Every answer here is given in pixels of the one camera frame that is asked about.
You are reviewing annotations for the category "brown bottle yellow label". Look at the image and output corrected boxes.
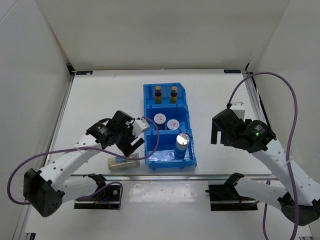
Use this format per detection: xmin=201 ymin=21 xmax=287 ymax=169
xmin=169 ymin=86 xmax=178 ymax=104
xmin=154 ymin=85 xmax=162 ymax=104

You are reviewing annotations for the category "left blue corner label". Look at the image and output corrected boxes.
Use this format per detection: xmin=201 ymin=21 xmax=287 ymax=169
xmin=75 ymin=71 xmax=93 ymax=75

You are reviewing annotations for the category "red-label lid jar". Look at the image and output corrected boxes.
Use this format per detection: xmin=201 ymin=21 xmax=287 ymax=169
xmin=166 ymin=119 xmax=180 ymax=131
xmin=153 ymin=113 xmax=167 ymax=130

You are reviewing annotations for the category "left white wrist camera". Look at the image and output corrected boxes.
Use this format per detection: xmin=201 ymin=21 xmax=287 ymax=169
xmin=130 ymin=116 xmax=150 ymax=137

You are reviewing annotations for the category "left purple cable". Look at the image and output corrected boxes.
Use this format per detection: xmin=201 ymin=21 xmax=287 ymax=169
xmin=7 ymin=116 xmax=161 ymax=209

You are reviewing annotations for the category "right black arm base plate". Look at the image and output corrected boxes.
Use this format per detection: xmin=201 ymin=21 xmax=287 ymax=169
xmin=205 ymin=184 xmax=258 ymax=212

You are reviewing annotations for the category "silver-lid white jar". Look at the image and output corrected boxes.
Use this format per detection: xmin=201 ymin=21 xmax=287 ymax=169
xmin=174 ymin=133 xmax=190 ymax=159
xmin=107 ymin=153 xmax=140 ymax=171

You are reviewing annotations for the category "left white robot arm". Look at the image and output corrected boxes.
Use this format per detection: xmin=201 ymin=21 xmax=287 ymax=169
xmin=23 ymin=110 xmax=150 ymax=218

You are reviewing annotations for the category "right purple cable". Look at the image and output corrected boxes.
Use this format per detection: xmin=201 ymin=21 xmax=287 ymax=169
xmin=226 ymin=72 xmax=300 ymax=240

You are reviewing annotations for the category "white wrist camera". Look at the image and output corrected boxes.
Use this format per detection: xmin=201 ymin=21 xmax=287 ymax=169
xmin=230 ymin=102 xmax=246 ymax=121
xmin=130 ymin=116 xmax=150 ymax=137

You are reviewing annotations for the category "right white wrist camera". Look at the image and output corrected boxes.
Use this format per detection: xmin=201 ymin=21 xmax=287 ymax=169
xmin=230 ymin=102 xmax=246 ymax=121

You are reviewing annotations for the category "blue corner label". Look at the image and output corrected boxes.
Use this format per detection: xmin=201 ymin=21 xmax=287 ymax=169
xmin=75 ymin=71 xmax=93 ymax=75
xmin=223 ymin=69 xmax=242 ymax=74

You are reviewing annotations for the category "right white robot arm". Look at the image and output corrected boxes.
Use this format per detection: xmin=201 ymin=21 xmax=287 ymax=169
xmin=212 ymin=109 xmax=320 ymax=226

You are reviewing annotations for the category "blue three-compartment plastic bin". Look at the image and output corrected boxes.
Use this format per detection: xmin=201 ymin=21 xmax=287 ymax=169
xmin=143 ymin=82 xmax=197 ymax=171

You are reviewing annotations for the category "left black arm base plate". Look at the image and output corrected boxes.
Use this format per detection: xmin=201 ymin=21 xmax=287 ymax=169
xmin=73 ymin=181 xmax=123 ymax=210

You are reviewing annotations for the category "purple cable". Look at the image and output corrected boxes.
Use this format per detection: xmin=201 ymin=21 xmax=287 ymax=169
xmin=7 ymin=116 xmax=161 ymax=209
xmin=226 ymin=72 xmax=300 ymax=240

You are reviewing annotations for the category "right blue corner label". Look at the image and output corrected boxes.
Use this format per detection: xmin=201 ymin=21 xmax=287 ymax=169
xmin=223 ymin=69 xmax=242 ymax=74

